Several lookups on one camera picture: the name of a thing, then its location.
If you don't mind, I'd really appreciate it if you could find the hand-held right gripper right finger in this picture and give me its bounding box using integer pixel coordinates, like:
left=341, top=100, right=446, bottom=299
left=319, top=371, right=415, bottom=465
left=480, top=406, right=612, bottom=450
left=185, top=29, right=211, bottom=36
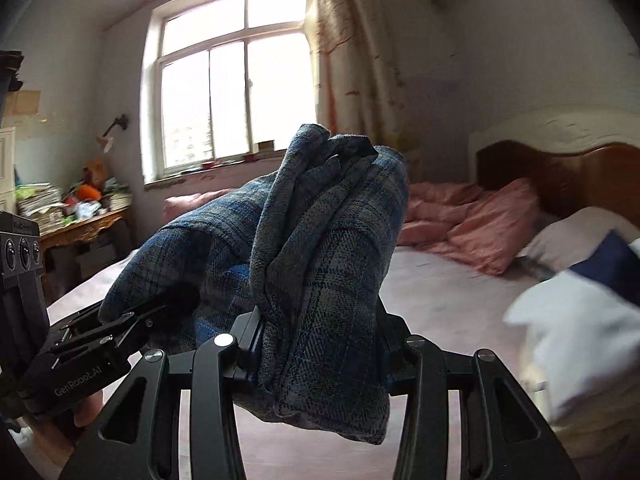
left=380, top=310, right=581, bottom=480

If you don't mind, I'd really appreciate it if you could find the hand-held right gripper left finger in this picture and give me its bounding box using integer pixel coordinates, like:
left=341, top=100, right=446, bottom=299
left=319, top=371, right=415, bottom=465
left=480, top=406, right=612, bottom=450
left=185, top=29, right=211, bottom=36
left=59, top=305, right=266, bottom=480

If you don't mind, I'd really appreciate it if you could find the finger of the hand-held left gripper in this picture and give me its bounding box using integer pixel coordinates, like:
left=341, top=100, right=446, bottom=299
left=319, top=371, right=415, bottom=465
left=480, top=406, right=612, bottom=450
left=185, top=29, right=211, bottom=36
left=50, top=319, right=153, bottom=357
left=60, top=302, right=168, bottom=335

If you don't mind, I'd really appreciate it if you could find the blue plaid shirt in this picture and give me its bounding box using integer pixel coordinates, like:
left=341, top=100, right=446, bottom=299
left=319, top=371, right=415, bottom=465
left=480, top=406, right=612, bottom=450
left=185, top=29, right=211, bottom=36
left=97, top=122, right=411, bottom=445

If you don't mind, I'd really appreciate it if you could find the person's left hand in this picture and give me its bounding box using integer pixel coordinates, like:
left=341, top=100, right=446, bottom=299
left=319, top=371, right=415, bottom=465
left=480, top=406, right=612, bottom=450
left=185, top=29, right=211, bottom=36
left=74, top=390, right=104, bottom=428

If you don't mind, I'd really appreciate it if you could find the grey storage box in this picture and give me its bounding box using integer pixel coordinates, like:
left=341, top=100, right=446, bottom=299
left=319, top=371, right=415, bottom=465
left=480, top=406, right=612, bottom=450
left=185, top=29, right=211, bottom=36
left=75, top=245, right=113, bottom=276

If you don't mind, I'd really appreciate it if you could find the ornate wooden desk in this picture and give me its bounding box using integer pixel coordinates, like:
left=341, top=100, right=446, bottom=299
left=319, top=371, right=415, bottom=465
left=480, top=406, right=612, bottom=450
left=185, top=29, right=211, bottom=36
left=39, top=207, right=133, bottom=306

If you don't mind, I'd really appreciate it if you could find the stack of papers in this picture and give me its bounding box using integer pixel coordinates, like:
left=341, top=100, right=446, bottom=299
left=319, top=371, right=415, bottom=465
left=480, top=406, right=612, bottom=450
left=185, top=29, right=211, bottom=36
left=17, top=185, right=66, bottom=233

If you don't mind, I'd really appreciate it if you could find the stack of notebooks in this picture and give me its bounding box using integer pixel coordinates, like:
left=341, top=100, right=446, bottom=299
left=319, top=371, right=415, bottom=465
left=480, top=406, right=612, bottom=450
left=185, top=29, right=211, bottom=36
left=107, top=180, right=133, bottom=211

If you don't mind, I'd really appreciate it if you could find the white cabinet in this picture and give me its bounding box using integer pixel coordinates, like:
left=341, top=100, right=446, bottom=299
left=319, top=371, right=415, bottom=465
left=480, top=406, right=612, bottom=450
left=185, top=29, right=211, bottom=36
left=0, top=127, right=18, bottom=216

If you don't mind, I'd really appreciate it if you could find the pink quilt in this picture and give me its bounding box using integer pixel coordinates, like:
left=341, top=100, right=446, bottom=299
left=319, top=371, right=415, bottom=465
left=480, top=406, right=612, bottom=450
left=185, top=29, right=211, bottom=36
left=162, top=177, right=541, bottom=276

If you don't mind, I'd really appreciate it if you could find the white folded hoodie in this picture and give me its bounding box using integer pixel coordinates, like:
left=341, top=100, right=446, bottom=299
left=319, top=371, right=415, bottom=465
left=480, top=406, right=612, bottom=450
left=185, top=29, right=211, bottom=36
left=502, top=230, right=640, bottom=431

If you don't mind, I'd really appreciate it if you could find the pale pink pillow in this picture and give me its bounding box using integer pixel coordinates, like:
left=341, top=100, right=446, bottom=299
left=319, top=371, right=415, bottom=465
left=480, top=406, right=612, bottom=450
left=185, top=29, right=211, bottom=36
left=525, top=206, right=640, bottom=281

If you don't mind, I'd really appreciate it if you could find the brown cardboard sheet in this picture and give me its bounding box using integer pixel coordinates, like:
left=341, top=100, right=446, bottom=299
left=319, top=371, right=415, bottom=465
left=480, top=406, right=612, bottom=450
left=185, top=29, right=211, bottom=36
left=5, top=91, right=42, bottom=116

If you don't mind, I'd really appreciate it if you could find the cream folded sweatshirt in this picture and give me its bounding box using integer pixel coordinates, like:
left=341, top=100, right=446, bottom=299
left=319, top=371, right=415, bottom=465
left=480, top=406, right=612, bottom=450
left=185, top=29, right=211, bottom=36
left=545, top=385, right=640, bottom=461

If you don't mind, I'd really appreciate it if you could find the wooden headboard with white trim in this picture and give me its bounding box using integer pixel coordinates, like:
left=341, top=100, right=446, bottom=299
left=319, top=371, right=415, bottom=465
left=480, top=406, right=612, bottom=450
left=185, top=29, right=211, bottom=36
left=467, top=105, right=640, bottom=231

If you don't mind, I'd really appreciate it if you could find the white framed window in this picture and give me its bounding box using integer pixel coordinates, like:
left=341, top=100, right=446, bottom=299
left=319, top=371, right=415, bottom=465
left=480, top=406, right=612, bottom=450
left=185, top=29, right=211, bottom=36
left=142, top=0, right=321, bottom=183

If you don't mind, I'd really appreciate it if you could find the tree print curtain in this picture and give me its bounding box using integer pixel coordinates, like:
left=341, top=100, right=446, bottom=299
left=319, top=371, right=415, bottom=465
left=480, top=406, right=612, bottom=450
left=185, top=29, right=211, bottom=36
left=305, top=0, right=426, bottom=153

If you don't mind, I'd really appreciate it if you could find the pink wall lamp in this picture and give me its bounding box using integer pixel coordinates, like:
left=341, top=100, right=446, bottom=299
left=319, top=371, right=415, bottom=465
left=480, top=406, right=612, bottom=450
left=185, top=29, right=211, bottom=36
left=96, top=114, right=130, bottom=153

